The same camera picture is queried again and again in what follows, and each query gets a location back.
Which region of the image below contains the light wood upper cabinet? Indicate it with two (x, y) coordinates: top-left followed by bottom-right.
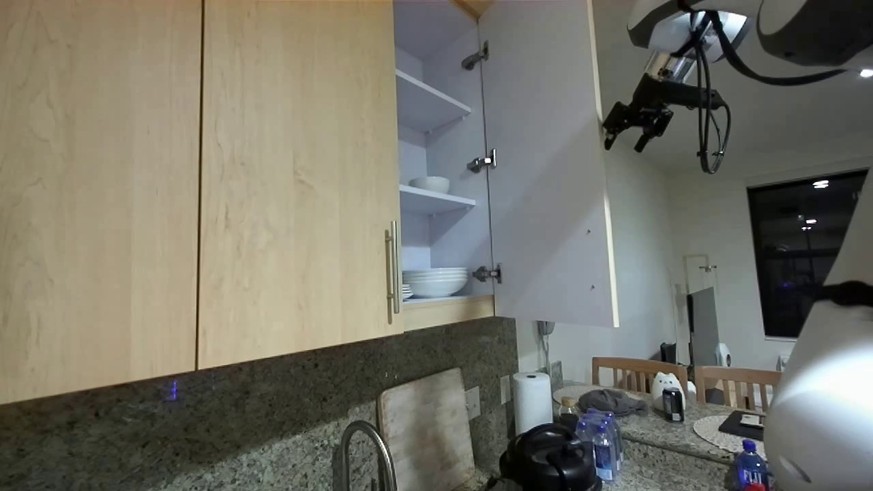
(392, 0), (496, 331)

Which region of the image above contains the left wood cabinet door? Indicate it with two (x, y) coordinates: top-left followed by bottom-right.
(0, 0), (206, 405)

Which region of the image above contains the white jug on counter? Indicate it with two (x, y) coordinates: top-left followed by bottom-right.
(652, 372), (686, 423)

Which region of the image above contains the middle wood cabinet door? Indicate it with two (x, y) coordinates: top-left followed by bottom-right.
(199, 0), (401, 370)

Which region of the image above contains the white bowl upper shelf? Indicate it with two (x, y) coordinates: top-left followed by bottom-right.
(409, 175), (450, 195)

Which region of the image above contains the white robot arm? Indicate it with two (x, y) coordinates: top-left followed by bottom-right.
(627, 0), (873, 491)

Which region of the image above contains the wood cabinet door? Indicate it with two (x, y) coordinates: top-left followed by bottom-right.
(199, 0), (401, 370)
(0, 0), (206, 405)

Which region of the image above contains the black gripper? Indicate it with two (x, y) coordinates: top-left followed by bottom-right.
(604, 76), (673, 153)

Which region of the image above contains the stack of white plates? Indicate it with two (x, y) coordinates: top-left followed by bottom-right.
(401, 282), (416, 300)

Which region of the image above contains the stack of white bowls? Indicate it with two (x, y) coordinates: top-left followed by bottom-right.
(401, 269), (467, 299)

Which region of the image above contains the white paper towel roll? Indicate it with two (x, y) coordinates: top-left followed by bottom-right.
(514, 372), (553, 435)

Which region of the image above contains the wooden cutting board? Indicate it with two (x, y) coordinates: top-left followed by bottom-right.
(379, 370), (477, 491)

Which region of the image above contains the chrome kitchen faucet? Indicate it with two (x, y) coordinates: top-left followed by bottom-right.
(339, 417), (398, 491)

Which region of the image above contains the blue water bottle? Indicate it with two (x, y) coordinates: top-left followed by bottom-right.
(575, 411), (619, 484)

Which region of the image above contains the dark window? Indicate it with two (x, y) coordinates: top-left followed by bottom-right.
(747, 169), (868, 338)

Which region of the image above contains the wooden chair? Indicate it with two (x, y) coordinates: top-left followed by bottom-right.
(692, 366), (784, 413)
(592, 357), (687, 393)

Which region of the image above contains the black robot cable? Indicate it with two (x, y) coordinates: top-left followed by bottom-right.
(676, 0), (873, 177)

